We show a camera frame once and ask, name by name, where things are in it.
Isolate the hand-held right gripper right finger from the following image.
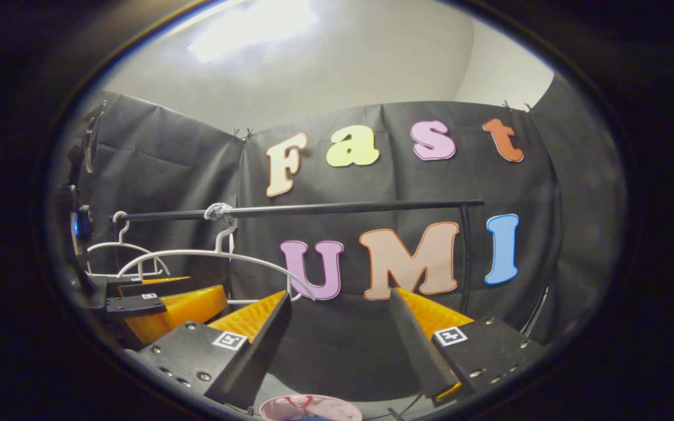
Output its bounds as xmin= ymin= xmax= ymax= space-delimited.
xmin=388 ymin=287 xmax=545 ymax=404

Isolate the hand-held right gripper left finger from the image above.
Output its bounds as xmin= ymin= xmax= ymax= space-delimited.
xmin=138 ymin=289 xmax=293 ymax=410

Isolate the pink laundry hamper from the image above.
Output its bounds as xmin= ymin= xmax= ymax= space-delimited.
xmin=259 ymin=394 xmax=364 ymax=421

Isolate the white clothes hanger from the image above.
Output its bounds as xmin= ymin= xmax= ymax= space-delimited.
xmin=87 ymin=210 xmax=171 ymax=280
xmin=116 ymin=203 xmax=317 ymax=305

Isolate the black clothes rail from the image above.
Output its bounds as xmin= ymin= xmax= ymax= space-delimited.
xmin=109 ymin=199 xmax=486 ymax=316

